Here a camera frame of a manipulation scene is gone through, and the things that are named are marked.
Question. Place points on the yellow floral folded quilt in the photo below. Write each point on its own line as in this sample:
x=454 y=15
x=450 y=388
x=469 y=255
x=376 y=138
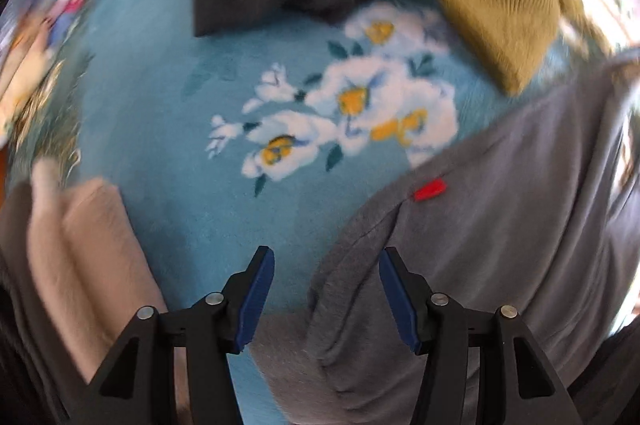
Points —
x=25 y=70

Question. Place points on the blue floral folded quilt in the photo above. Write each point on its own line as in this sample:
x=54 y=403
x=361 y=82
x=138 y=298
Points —
x=62 y=0

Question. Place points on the folded beige pink garment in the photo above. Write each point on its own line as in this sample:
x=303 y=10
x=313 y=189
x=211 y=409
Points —
x=90 y=255

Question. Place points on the yellow-green knit sweater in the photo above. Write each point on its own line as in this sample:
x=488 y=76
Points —
x=500 y=5

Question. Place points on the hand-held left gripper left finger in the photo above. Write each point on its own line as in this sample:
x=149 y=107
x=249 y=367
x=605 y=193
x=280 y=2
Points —
x=255 y=300

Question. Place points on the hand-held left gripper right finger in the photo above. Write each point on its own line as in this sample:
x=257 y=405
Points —
x=397 y=300

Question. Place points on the grey sweatshirt with red tag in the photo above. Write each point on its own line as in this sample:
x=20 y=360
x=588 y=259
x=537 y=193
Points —
x=500 y=230

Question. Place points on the teal floral blanket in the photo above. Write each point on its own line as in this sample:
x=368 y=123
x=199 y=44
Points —
x=165 y=105

